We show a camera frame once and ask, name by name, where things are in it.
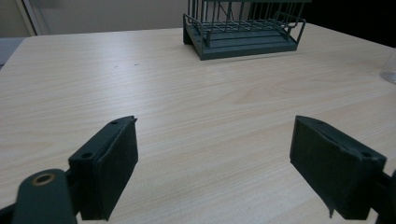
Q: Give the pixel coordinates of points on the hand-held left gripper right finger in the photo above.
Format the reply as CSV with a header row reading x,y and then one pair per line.
x,y
334,169

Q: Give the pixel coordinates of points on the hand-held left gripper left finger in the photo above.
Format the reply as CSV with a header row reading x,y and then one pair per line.
x,y
104,168

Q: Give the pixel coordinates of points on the clear glass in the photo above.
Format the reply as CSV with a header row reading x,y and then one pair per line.
x,y
389,69

